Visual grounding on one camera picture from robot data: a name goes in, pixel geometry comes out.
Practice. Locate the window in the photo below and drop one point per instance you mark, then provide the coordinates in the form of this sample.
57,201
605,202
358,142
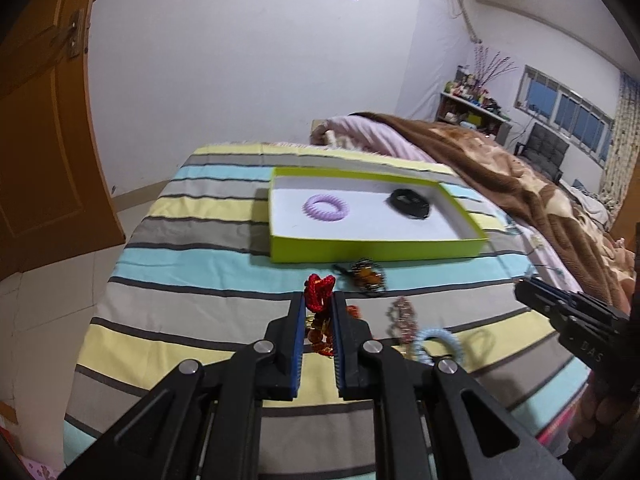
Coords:
565,110

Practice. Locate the brown blanket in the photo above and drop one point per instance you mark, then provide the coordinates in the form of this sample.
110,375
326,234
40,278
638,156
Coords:
515,180

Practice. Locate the person's right hand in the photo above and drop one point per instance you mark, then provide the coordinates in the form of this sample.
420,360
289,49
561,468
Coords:
605,425

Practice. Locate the pink quilt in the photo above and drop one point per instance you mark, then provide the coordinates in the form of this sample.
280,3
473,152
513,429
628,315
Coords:
370,135

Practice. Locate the black chair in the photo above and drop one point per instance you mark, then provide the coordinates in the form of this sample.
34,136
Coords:
545,147

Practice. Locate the green cardboard box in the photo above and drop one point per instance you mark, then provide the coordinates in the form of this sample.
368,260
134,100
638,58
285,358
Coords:
370,250

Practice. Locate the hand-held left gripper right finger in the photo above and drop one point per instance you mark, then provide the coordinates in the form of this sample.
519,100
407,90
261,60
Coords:
338,340

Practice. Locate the patterned curtain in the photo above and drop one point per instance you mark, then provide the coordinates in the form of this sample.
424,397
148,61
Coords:
622,140

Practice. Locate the metal door hinge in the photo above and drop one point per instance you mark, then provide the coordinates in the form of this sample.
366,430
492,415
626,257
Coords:
75,35

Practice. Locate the wooden door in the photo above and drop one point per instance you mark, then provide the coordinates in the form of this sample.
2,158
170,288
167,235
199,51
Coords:
45,135

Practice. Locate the black smart band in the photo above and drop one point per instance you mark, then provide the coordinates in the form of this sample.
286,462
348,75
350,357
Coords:
410,202

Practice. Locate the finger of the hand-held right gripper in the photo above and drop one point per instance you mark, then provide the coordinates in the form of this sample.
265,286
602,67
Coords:
575,299
542,302

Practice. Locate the wall shelf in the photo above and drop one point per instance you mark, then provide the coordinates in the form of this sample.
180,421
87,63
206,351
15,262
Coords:
470,110

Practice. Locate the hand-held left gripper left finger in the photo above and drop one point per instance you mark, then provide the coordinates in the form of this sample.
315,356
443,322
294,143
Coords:
299,340

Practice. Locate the striped bedsheet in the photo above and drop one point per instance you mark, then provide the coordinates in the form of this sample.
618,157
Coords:
200,260

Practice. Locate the row of small bottles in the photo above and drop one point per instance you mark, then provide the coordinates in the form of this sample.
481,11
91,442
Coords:
467,87

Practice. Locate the white wall pipe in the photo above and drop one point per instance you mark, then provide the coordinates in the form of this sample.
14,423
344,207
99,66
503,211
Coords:
467,15

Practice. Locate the pink patterned cloth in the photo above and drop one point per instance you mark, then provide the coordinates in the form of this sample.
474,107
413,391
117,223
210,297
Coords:
30,465

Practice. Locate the purple flower branches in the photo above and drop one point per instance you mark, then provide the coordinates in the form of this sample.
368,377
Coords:
487,67

